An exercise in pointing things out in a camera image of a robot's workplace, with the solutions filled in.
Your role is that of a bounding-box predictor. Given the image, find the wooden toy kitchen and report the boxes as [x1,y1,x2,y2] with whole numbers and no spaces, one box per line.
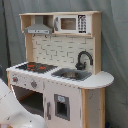
[7,11,114,128]

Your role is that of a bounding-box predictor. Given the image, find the black stovetop red burners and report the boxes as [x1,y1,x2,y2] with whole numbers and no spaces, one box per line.
[18,62,55,73]

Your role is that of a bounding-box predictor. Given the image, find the right stove knob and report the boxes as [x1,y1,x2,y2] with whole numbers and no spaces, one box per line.
[31,81,37,88]

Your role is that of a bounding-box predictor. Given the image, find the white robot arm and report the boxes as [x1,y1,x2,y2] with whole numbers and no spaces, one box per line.
[0,66,46,128]

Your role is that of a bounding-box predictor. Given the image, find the grey range hood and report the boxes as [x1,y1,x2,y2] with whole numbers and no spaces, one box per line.
[24,16,52,34]

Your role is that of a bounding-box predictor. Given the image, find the toy microwave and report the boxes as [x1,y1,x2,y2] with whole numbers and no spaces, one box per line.
[54,14,91,34]

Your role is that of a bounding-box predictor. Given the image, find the stove knob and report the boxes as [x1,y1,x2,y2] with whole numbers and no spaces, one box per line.
[12,77,18,82]
[31,81,37,88]

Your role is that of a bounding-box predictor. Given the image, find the black toy faucet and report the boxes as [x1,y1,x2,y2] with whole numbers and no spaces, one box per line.
[75,51,93,70]

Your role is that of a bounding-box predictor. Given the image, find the left stove knob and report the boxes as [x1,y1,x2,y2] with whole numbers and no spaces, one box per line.
[12,77,18,82]

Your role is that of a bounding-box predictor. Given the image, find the white cabinet door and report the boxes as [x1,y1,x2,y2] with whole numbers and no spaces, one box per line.
[44,81,82,128]

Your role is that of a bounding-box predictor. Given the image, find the grey toy sink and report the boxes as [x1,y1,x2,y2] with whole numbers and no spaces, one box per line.
[52,68,92,81]

